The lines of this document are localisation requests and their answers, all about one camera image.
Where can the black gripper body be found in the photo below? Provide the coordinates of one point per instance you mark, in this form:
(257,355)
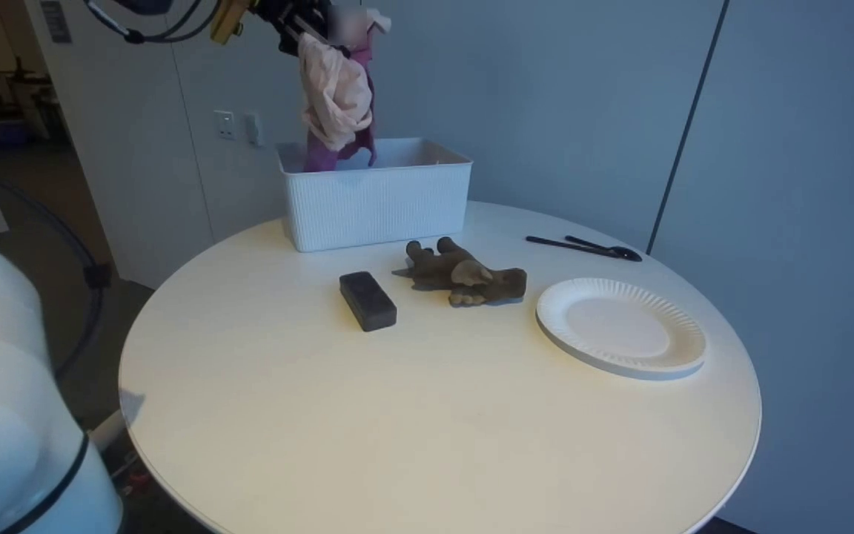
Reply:
(298,16)

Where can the pink shirt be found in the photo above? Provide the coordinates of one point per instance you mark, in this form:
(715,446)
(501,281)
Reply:
(354,36)

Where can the purple shirt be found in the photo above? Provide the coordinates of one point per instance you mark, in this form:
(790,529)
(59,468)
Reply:
(334,154)

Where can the brown toy moose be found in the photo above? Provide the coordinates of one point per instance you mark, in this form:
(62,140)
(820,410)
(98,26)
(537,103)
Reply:
(467,281)

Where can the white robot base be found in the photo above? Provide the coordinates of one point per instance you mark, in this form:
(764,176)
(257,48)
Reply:
(52,477)

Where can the white rectangular basket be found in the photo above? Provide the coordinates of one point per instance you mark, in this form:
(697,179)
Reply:
(411,191)

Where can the black rectangular block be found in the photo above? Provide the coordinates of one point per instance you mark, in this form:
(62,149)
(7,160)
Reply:
(368,303)

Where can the black marker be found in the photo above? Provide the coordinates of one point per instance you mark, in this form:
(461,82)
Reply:
(618,250)

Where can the black pen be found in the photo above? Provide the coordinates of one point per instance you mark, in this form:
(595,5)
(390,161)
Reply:
(561,244)

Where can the white paper plate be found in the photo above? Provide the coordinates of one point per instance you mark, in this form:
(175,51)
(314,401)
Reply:
(621,329)

